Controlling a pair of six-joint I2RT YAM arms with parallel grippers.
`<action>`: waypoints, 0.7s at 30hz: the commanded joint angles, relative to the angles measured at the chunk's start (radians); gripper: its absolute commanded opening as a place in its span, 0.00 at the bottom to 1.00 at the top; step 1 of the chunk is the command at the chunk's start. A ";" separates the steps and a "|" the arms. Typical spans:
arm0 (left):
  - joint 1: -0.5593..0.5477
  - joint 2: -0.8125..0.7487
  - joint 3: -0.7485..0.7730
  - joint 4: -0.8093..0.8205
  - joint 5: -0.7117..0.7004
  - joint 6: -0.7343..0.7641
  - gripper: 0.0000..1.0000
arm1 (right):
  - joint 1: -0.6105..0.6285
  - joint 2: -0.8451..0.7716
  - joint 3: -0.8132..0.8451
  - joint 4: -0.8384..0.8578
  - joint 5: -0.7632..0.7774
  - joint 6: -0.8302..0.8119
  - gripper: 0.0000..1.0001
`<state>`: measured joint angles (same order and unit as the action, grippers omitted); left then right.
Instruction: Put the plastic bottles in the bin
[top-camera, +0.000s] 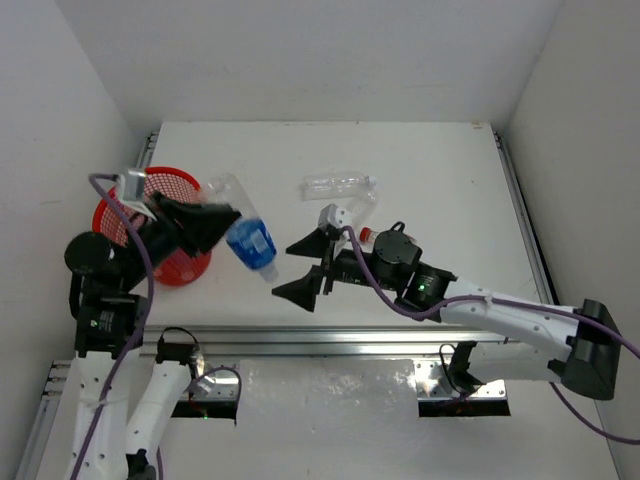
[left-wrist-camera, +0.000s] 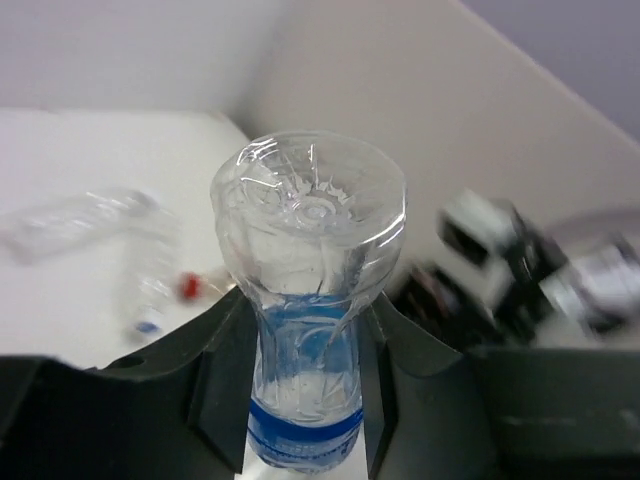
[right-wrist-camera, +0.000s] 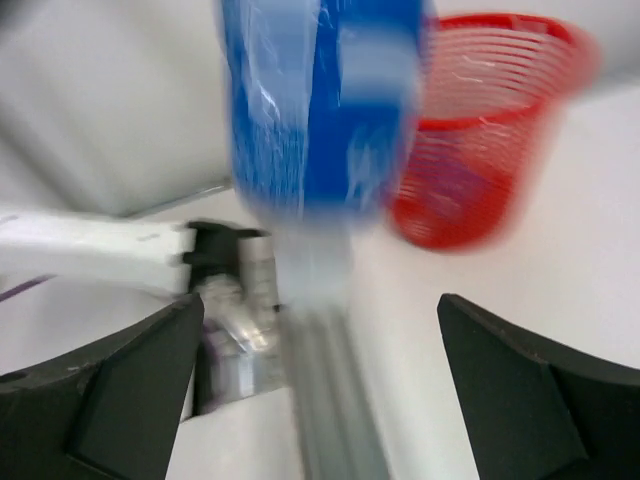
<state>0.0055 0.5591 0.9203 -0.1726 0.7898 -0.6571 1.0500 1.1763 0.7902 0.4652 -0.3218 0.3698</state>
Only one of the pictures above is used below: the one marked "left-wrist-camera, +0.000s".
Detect clear unlabelled plastic bottle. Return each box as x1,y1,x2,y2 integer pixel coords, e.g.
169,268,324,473
1,187,179,263

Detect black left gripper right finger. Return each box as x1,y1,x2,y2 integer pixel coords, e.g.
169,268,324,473
357,296,639,479

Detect red cap clear bottle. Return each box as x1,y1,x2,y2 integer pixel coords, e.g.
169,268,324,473
175,269,236,303

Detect blue label bottle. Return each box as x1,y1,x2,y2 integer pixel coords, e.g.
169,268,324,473
210,131,407,474

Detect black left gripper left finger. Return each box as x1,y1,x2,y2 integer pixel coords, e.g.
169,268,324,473
1,290,257,479

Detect clear bottle blue cap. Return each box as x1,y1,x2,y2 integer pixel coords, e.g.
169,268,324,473
117,235,178,342

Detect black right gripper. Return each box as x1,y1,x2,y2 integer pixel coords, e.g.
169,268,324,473
399,260,550,345

